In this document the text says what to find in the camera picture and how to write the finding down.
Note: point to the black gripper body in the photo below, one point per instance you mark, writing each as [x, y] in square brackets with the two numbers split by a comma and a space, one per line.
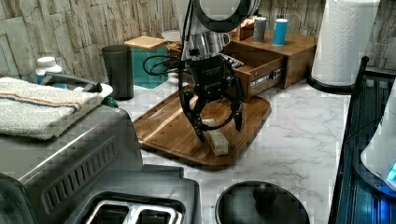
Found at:
[213, 79]

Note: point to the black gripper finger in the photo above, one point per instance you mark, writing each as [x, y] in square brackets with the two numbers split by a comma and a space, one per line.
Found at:
[237, 114]
[193, 114]

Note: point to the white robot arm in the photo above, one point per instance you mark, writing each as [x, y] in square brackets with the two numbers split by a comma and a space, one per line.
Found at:
[206, 25]

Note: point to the clear plastic snack jar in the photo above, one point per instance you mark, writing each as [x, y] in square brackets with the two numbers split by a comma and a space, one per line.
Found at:
[172, 39]

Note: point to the wooden organizer box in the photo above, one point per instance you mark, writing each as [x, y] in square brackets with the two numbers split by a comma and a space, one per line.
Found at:
[266, 65]

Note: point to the dark grey cylindrical can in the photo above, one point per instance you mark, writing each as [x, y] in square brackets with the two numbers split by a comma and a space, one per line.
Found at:
[259, 29]

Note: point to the teal canister with wooden lid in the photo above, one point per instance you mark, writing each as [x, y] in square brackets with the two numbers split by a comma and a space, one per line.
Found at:
[148, 53]

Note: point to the blue cylindrical can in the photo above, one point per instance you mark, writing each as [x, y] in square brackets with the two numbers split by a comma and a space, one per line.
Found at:
[279, 36]

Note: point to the green white mug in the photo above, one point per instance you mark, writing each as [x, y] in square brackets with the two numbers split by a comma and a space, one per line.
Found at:
[107, 95]

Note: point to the dark grey tumbler cup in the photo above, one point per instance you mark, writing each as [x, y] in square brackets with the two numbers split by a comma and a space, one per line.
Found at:
[118, 62]

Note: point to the black toaster with bread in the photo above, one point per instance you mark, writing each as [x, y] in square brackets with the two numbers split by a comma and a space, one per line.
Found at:
[137, 199]

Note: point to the black round lid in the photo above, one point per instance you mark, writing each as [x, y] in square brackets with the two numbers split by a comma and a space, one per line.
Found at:
[258, 202]

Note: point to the white paper towel roll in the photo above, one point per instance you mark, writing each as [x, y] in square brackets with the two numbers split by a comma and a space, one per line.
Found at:
[342, 40]

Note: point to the black dish rack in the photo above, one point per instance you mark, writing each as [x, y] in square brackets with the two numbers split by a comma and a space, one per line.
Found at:
[364, 191]

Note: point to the white blue plastic bottle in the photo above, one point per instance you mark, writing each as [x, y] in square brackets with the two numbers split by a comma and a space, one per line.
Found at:
[44, 65]

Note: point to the silver toaster oven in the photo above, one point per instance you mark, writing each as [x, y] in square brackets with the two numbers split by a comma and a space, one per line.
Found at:
[104, 137]

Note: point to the folded white towel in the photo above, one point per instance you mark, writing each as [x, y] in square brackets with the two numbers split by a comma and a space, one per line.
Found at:
[42, 112]

